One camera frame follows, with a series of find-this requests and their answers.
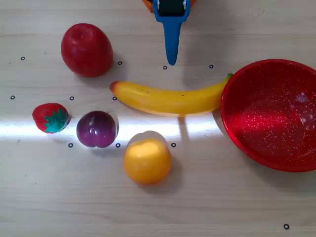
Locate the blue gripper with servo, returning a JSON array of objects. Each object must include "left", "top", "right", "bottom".
[{"left": 152, "top": 0, "right": 192, "bottom": 66}]

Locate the yellow plastic banana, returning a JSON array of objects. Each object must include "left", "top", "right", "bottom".
[{"left": 110, "top": 73, "right": 234, "bottom": 118}]

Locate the red speckled bowl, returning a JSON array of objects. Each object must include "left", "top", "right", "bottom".
[{"left": 220, "top": 59, "right": 316, "bottom": 173}]

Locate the red plastic apple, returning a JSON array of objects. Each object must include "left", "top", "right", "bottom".
[{"left": 60, "top": 23, "right": 114, "bottom": 78}]

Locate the purple plastic plum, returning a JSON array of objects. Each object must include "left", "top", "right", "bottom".
[{"left": 76, "top": 110, "right": 119, "bottom": 149}]

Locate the orange yellow plastic fruit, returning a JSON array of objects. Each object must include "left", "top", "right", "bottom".
[{"left": 123, "top": 130, "right": 172, "bottom": 186}]

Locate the red plastic strawberry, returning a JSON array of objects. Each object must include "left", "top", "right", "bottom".
[{"left": 32, "top": 103, "right": 70, "bottom": 134}]

